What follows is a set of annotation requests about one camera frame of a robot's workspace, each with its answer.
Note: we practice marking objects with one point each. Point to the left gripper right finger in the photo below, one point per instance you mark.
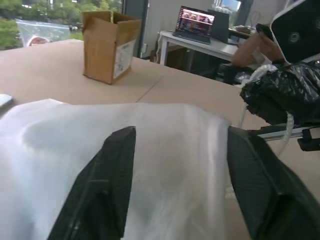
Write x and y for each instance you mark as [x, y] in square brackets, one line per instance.
[270, 190]

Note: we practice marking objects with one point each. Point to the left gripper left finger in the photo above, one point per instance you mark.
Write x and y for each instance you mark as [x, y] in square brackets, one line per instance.
[100, 190]

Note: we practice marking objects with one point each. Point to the black handheld phone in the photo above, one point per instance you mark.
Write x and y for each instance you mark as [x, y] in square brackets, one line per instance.
[264, 30]

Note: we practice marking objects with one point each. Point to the black crinkled plastic bag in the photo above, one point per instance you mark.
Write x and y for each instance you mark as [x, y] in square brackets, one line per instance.
[282, 92]

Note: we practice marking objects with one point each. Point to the clear zip plastic bag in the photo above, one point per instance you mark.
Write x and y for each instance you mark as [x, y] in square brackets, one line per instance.
[42, 30]

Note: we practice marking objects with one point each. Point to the person hand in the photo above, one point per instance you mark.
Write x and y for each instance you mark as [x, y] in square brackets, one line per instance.
[268, 48]

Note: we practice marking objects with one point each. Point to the white bubble wrap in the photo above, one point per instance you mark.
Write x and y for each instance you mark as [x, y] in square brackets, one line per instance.
[260, 72]

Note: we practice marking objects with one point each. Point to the open cardboard box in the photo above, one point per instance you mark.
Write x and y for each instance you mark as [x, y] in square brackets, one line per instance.
[100, 50]

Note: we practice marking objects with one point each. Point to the white desk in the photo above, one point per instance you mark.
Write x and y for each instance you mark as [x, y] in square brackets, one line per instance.
[200, 47]

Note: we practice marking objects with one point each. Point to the black case behind laptop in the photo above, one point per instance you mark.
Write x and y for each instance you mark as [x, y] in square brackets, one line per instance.
[221, 26]

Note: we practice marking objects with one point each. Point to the open laptop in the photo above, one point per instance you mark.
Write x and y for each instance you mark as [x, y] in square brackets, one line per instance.
[192, 23]

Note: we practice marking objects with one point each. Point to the aluminium profile rail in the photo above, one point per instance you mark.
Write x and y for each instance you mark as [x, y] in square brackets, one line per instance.
[277, 133]

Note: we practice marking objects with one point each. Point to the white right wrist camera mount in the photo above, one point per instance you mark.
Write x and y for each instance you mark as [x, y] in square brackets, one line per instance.
[297, 30]

